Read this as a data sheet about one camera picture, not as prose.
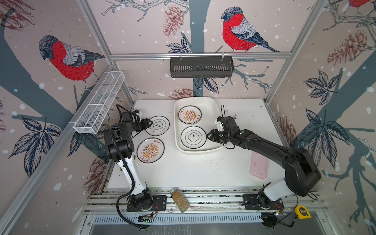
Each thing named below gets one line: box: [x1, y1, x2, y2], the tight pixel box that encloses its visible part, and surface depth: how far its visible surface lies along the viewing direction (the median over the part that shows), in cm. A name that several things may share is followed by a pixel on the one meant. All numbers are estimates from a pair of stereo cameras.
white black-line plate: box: [180, 125, 208, 149], surface depth 100 cm
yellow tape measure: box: [294, 205, 312, 220], surface depth 70 cm
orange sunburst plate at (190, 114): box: [178, 105, 203, 125], surface depth 112 cm
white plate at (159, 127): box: [145, 115, 170, 137], surface depth 106 cm
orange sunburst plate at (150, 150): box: [136, 137, 165, 164], surface depth 95 cm
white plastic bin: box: [173, 96, 225, 154], surface depth 106 cm
